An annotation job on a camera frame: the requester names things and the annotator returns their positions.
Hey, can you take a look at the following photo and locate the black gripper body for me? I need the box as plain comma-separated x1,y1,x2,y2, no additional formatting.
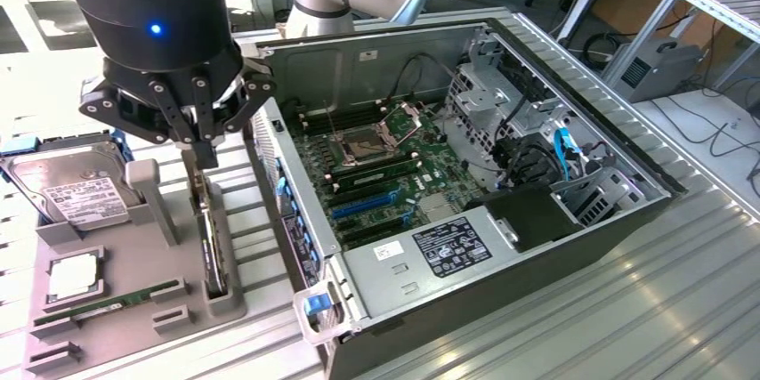
60,0,245,87

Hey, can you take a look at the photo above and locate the graphics card with fan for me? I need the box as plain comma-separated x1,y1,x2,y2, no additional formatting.
180,148,232,300

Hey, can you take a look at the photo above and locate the silver hard disk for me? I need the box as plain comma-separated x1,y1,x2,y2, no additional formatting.
0,139,149,232

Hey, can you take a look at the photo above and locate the thin locking lever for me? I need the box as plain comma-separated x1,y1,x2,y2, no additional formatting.
323,98,344,143

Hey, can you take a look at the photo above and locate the CPU socket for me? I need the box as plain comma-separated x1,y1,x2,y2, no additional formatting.
335,128,405,167

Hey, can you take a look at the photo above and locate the green RAM stick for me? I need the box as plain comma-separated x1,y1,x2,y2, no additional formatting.
32,279,183,326
335,169,412,190

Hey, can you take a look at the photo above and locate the metal socket cover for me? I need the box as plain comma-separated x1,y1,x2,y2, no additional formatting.
376,101,427,145

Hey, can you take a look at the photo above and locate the grey parts rack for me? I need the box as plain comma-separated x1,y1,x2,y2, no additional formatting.
20,158,248,379

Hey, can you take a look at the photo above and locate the blue expansion slot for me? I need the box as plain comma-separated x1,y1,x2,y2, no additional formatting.
331,192,400,221

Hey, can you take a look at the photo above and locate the black expansion slot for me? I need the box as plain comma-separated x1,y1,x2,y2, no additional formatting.
339,215,400,233
347,224,411,246

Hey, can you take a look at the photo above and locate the silver CPU chip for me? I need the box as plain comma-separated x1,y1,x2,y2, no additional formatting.
47,255,100,296

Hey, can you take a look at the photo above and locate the green motherboard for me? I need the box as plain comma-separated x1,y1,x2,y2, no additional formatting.
289,97,495,252

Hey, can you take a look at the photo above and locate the silver chipset heat sink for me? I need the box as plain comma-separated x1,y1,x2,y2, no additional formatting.
417,196,456,221

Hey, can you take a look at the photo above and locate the metal disk bay cage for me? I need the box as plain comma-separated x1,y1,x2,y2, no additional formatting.
444,28,575,185

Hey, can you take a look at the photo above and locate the blue case latch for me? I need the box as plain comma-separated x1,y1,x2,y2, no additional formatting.
301,294,331,315

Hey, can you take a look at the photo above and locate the grey power supply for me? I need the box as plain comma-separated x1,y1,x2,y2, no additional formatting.
339,209,527,326

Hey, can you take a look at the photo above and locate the black plastic air shroud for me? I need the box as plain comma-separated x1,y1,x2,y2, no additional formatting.
461,183,587,255

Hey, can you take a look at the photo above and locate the open black PC case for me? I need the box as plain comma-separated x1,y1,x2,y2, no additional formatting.
240,17,689,380

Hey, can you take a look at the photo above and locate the grey floor computer box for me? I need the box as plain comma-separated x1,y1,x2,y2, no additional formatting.
616,39,705,103

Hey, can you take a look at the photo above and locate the looped black wire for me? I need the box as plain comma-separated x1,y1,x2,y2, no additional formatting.
384,53,459,103

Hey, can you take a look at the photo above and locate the black wire bundle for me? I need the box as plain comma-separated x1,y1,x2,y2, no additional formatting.
492,137,563,188

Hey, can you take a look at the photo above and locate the blue disk wire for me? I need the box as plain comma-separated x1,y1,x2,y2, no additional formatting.
551,128,581,183

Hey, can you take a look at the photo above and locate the aluminium profile frame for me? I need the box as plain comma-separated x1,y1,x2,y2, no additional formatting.
599,0,760,92

